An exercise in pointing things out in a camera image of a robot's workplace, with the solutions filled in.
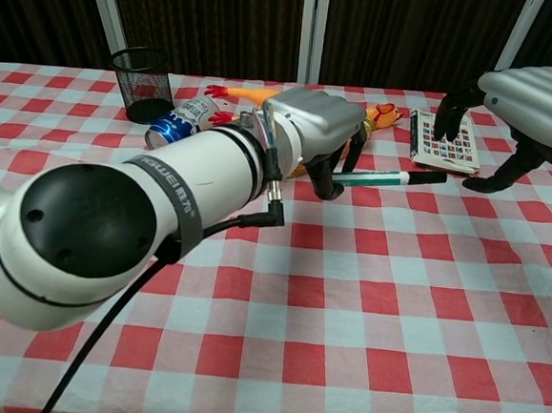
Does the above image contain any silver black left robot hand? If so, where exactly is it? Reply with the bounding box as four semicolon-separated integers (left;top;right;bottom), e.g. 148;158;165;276
256;84;370;204

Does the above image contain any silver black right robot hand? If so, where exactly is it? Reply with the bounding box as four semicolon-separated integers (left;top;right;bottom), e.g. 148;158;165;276
429;58;552;199

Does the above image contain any green white marker body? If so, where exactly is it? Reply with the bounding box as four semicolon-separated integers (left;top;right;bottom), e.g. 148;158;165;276
330;165;412;193

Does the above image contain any black marker cap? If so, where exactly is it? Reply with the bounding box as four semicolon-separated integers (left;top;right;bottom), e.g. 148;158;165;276
404;168;449;189

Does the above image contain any gold cracker package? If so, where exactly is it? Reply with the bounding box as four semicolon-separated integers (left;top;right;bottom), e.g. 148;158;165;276
290;135;358;183

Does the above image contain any yellow rubber chicken toy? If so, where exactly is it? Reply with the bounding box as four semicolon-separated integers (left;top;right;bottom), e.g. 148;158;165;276
201;82;407;142

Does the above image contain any blue white beer can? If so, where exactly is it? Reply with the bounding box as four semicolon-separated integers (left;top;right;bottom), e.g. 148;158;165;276
145;92;229;156

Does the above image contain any black mesh pen holder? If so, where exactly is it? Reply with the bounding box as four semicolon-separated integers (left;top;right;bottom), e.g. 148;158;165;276
104;43;179;128

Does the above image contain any red white checkered tablecloth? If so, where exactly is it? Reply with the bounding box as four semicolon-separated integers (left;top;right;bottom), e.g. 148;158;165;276
0;56;552;413

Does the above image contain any white metal frame post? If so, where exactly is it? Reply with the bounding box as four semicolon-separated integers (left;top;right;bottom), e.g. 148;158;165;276
492;0;546;76
296;0;318;84
77;0;132;56

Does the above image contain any grey arm strap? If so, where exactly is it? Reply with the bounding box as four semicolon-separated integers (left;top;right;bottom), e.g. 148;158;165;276
116;154;209;264

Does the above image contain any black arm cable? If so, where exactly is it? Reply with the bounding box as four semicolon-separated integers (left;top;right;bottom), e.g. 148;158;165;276
38;130;292;413

